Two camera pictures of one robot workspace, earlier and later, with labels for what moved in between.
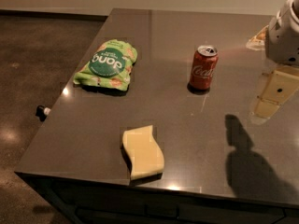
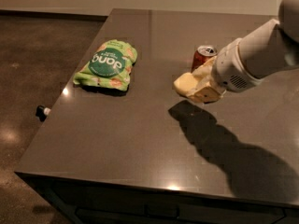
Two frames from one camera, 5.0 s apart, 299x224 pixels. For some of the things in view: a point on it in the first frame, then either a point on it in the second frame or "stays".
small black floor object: (42, 112) stays
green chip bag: (110, 63) stays
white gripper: (282, 42) -> (230, 66)
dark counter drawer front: (85, 202) stays
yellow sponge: (143, 154) -> (186, 84)
